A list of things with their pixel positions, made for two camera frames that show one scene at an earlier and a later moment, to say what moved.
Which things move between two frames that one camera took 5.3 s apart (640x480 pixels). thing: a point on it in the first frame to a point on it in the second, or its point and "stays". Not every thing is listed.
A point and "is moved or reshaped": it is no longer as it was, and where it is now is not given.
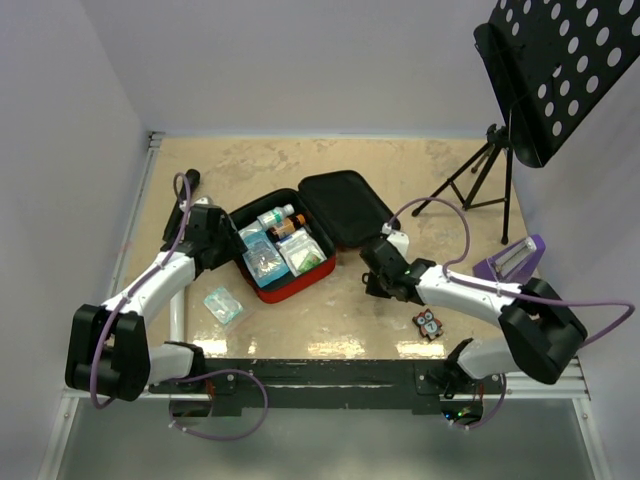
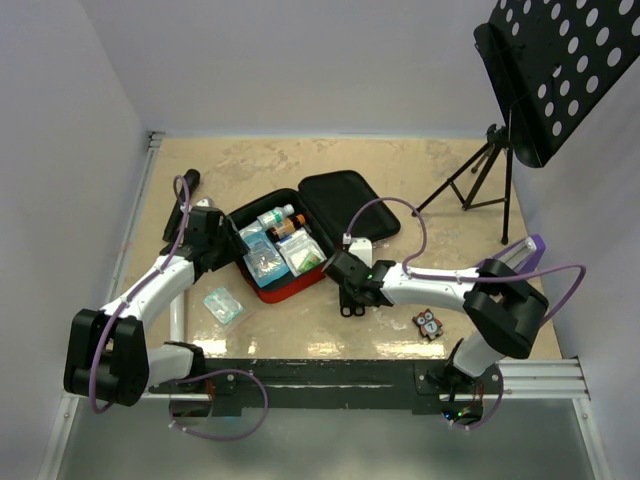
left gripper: [234, 244] stays
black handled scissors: [375, 286] is moved or reshaped
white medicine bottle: [273, 217] stays
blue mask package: [261, 256] stays
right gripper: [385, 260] to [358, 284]
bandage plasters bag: [223, 305] stays
